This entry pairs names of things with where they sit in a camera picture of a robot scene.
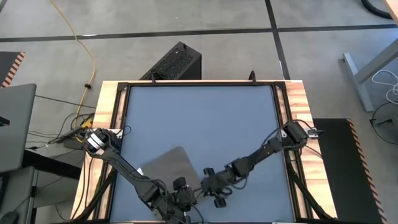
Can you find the silver mounting bracket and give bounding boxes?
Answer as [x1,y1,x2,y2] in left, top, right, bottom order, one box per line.
[306,126,323,138]

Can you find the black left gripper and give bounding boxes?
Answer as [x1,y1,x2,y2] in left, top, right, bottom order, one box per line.
[172,176,197,214]

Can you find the black aluminium table frame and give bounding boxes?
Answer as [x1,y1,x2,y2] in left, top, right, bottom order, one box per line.
[73,79,335,224]

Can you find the grey laptop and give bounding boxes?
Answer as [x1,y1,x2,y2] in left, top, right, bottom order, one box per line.
[0,83,37,174]

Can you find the black floor cable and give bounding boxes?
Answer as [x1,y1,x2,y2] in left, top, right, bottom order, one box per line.
[369,101,398,146]

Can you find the wooden desk with pale legs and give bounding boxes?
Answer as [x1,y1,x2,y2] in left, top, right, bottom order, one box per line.
[343,0,398,113]

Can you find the white floor cable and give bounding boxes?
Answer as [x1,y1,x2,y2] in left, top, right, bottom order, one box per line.
[371,68,398,105]

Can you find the yellow extension cable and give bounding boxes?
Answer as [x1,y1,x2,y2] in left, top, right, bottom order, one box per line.
[49,0,96,144]

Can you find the black mat with hazard stripes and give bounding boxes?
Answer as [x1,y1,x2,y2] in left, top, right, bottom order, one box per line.
[0,51,26,88]
[312,118,388,224]

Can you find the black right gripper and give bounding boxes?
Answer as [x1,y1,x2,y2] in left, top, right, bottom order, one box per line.
[200,167,239,209]

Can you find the black computer tower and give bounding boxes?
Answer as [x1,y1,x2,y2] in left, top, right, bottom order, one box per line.
[139,41,203,81]

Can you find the beige woven towel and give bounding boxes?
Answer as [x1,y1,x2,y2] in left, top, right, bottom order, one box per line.
[141,145,203,195]

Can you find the black cable bundle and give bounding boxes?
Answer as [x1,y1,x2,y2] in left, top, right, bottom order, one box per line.
[26,111,94,150]

